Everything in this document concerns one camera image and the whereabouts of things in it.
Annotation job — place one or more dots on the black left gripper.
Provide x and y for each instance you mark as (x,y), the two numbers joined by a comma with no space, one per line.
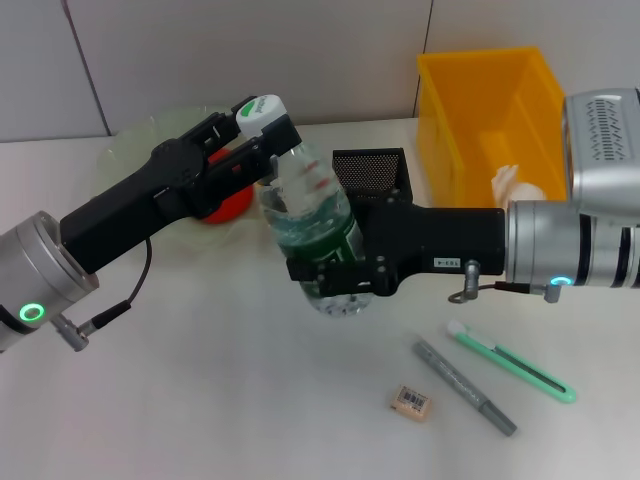
(135,205)

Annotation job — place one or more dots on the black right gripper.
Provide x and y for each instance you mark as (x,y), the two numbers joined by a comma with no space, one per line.
(440,240)

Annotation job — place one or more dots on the clear green-label water bottle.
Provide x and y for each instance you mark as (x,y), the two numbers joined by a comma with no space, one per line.
(310,220)

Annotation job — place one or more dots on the white paper ball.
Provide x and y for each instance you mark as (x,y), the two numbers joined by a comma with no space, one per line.
(515,187)

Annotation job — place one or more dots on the clear green glass fruit plate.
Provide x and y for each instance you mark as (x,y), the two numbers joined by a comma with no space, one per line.
(135,145)

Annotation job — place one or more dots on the black mesh pen holder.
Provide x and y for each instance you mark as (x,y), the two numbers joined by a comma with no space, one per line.
(370,170)

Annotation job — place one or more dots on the beige eraser with barcode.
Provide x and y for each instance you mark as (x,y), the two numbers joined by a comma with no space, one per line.
(411,402)

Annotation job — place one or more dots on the grey glitter pen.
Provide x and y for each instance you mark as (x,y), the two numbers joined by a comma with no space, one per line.
(450,377)

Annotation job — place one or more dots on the mint green utility knife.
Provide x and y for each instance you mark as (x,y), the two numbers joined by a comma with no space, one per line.
(520,367)

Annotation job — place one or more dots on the yellow plastic bin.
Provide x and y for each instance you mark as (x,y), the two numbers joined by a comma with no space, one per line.
(475,110)

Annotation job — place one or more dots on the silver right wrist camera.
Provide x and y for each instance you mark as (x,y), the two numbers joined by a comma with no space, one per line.
(605,150)

